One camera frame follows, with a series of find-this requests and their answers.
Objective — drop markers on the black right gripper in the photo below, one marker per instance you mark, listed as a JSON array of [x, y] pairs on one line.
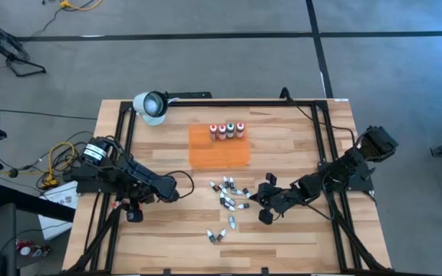
[[276, 197]]

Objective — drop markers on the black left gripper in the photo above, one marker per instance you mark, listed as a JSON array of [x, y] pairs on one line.
[[134, 214]]

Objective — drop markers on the large orange food coloring bottle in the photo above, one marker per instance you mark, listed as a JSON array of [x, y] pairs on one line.
[[213, 132], [118, 204]]

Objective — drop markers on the small red-label food coloring bottle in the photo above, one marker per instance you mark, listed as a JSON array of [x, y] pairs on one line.
[[215, 187]]

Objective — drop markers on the large pink food coloring bottle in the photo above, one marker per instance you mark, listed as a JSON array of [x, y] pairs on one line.
[[240, 131], [222, 133]]

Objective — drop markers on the large green food coloring bottle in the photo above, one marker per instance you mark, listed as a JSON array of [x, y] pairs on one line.
[[230, 131]]

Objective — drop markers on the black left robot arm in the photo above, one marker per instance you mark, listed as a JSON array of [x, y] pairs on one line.
[[144, 178]]

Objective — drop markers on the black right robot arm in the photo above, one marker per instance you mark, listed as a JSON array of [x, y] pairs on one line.
[[344, 168]]

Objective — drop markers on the small brown-label food coloring bottle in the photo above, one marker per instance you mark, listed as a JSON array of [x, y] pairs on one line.
[[221, 235]]

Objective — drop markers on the orange mat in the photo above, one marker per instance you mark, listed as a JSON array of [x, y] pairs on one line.
[[221, 157]]

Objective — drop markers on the white paper sheet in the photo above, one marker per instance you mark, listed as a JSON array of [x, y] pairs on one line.
[[52, 226], [61, 195]]

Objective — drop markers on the black beam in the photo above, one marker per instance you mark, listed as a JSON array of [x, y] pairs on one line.
[[33, 203]]

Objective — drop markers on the red white packet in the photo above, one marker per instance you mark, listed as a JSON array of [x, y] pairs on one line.
[[33, 250]]

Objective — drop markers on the white spot lamp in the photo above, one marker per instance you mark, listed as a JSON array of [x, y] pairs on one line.
[[146, 105]]

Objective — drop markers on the black power strip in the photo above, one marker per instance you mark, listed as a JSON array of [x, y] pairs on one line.
[[194, 94]]

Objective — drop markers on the black aluminium table frame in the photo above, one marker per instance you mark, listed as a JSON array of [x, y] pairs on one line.
[[263, 102]]

